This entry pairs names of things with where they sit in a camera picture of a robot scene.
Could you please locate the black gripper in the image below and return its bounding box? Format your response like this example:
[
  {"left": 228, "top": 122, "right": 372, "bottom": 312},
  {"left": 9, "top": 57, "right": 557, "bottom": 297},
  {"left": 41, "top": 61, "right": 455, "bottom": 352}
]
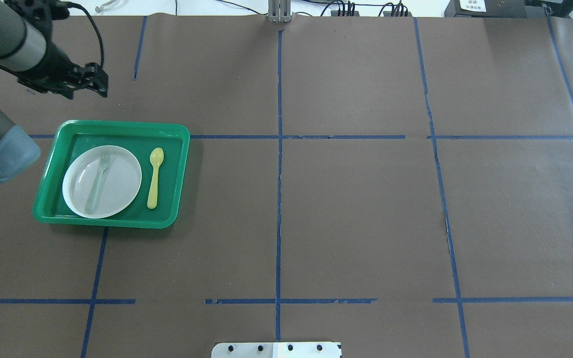
[{"left": 17, "top": 44, "right": 108, "bottom": 100}]

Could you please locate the yellow plastic spoon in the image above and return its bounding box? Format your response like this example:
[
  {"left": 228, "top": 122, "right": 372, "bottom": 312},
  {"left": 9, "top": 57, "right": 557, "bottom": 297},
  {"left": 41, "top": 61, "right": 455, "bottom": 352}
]
[{"left": 146, "top": 147, "right": 165, "bottom": 209}]

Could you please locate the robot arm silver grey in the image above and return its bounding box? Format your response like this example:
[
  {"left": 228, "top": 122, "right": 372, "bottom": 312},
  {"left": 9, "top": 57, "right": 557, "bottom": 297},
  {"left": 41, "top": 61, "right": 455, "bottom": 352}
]
[{"left": 0, "top": 0, "right": 109, "bottom": 184}]

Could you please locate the green plastic tray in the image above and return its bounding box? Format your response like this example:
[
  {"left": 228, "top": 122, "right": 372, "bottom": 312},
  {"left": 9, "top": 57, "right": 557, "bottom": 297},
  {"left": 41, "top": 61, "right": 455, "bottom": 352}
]
[{"left": 33, "top": 120, "right": 190, "bottom": 229}]

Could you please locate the pale green plastic fork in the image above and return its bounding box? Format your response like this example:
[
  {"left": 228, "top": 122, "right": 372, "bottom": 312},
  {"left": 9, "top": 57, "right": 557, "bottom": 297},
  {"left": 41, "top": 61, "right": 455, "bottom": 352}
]
[{"left": 84, "top": 150, "right": 111, "bottom": 214}]

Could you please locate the white round plate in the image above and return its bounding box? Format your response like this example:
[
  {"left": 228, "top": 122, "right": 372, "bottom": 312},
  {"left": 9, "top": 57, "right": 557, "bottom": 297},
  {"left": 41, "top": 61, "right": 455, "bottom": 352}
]
[{"left": 62, "top": 145, "right": 142, "bottom": 219}]

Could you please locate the black computer box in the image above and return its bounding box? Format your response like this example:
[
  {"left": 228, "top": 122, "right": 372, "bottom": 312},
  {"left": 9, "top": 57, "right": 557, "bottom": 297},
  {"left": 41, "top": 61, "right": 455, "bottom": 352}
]
[{"left": 444, "top": 0, "right": 527, "bottom": 18}]

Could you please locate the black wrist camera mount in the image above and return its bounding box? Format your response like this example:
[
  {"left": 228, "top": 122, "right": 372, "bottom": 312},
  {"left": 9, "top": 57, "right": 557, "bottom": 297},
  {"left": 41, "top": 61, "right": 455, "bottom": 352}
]
[{"left": 3, "top": 0, "right": 70, "bottom": 32}]

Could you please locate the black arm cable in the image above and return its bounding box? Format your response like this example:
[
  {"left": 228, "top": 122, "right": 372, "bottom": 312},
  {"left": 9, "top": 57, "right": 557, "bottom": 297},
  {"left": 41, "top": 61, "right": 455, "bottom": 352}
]
[{"left": 0, "top": 2, "right": 105, "bottom": 75}]

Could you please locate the aluminium frame post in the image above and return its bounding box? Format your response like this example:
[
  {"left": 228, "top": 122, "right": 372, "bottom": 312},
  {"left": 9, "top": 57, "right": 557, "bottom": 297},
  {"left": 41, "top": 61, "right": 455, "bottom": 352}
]
[{"left": 267, "top": 0, "right": 293, "bottom": 23}]

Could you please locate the white pedestal column with base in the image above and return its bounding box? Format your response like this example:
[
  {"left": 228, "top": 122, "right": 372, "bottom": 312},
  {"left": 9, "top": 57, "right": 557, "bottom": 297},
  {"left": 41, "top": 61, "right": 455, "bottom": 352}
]
[{"left": 210, "top": 341, "right": 343, "bottom": 358}]

